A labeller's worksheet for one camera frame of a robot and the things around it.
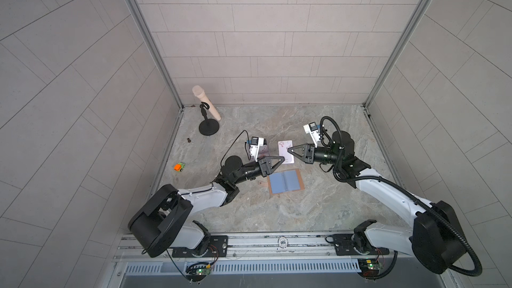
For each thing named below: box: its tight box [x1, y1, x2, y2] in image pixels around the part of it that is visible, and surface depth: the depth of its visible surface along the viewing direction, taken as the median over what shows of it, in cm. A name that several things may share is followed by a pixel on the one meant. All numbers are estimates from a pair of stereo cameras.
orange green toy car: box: [173, 162, 186, 172], surface depth 91 cm
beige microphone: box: [192, 85, 222, 122], surface depth 90 cm
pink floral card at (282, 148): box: [278, 140, 294, 165], surface depth 73 cm
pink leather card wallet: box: [266, 168, 306, 196], surface depth 88 cm
